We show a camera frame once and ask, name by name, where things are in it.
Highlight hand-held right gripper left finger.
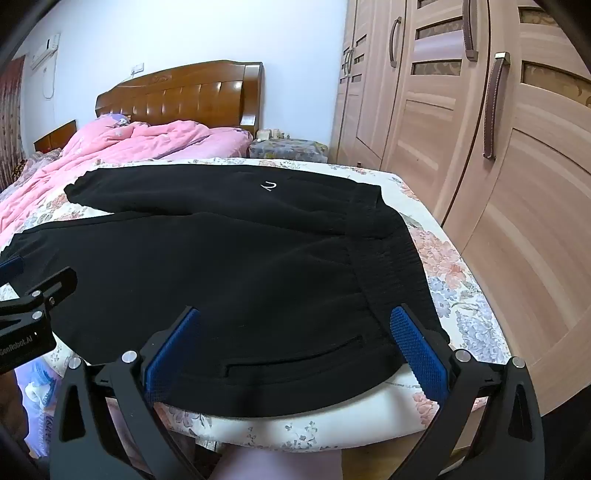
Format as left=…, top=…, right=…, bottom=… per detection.
left=48, top=305, right=206, bottom=480

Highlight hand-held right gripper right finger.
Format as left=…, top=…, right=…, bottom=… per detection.
left=389, top=302, right=548, bottom=480

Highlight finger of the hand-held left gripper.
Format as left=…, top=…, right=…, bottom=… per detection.
left=0, top=257, right=25, bottom=283
left=18, top=267, right=78, bottom=321

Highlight black pants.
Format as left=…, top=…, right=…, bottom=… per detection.
left=0, top=164, right=451, bottom=418

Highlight purple printed cloth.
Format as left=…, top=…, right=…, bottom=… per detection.
left=13, top=354, right=66, bottom=459

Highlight bed with floral sheet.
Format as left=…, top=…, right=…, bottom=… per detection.
left=0, top=154, right=514, bottom=455

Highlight patterned curtain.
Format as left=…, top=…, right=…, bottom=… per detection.
left=0, top=58, right=27, bottom=192

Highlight wooden bedside cabinet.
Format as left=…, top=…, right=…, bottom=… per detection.
left=33, top=119, right=78, bottom=154

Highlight pink blanket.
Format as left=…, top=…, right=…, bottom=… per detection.
left=0, top=113, right=254, bottom=237

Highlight person's leg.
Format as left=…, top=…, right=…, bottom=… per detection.
left=216, top=444, right=346, bottom=480

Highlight light wooden wardrobe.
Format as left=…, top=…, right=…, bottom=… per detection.
left=330, top=0, right=591, bottom=418

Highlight white air conditioner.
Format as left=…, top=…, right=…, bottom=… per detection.
left=28, top=33, right=62, bottom=71

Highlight floral covered bedside table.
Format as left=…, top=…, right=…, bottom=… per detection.
left=247, top=137, right=329, bottom=163

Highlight wooden headboard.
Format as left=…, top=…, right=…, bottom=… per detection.
left=95, top=60, right=267, bottom=139

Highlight brown wardrobe handle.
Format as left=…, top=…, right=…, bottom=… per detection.
left=482, top=52, right=511, bottom=161
left=462, top=0, right=479, bottom=62
left=389, top=17, right=403, bottom=68

